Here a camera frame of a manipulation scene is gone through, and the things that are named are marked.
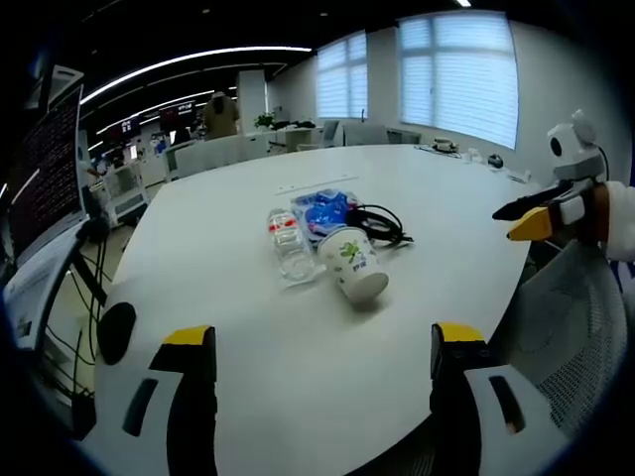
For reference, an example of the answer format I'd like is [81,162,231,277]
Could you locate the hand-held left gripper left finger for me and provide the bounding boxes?
[82,324,218,476]

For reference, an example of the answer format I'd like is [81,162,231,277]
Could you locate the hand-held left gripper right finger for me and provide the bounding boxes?
[428,321,572,476]

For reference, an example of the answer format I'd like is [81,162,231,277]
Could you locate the white paper cup green print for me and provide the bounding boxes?
[316,225,391,305]

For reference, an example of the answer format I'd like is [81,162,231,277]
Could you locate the clear plastic water bottle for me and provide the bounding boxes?
[266,207,319,292]

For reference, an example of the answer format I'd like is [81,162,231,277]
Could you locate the black cable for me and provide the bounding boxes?
[345,203,416,250]

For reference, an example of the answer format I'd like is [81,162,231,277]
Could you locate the blue plastic bag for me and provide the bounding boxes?
[289,187,364,245]

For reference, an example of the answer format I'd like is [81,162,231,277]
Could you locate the person's right hand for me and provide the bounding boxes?
[589,179,635,263]

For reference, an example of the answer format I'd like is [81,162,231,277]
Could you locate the white table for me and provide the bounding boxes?
[81,143,553,476]

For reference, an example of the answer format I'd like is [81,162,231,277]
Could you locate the black round pad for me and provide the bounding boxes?
[95,301,137,366]

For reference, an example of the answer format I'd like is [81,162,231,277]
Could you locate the grey mesh office chair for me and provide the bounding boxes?
[487,241,630,443]

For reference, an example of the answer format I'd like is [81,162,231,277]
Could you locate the large window with blinds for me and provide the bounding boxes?
[396,10,521,151]

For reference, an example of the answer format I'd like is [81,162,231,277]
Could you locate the white rolling cart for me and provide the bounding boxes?
[96,162,152,227]

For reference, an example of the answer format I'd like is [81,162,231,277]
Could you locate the small window with blinds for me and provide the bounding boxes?
[315,30,370,121]

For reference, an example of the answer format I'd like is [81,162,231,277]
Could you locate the dark computer monitor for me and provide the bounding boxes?
[8,82,86,257]

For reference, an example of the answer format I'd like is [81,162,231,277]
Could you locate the long ceiling light strip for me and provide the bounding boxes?
[78,45,314,106]

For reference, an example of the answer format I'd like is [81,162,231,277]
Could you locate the black hanging cables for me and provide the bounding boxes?
[43,237,111,398]

